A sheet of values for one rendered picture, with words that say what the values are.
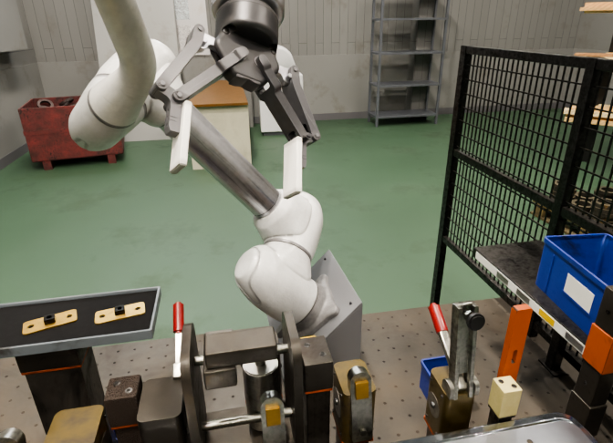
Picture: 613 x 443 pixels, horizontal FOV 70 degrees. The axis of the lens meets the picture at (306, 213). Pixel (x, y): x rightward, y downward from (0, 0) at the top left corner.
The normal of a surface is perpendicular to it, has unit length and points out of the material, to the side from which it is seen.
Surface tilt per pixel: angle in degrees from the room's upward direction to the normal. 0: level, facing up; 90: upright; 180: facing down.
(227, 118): 90
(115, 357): 0
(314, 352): 0
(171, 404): 0
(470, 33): 90
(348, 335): 90
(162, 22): 76
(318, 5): 90
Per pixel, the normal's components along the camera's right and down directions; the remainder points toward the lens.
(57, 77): 0.18, 0.40
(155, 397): -0.01, -0.91
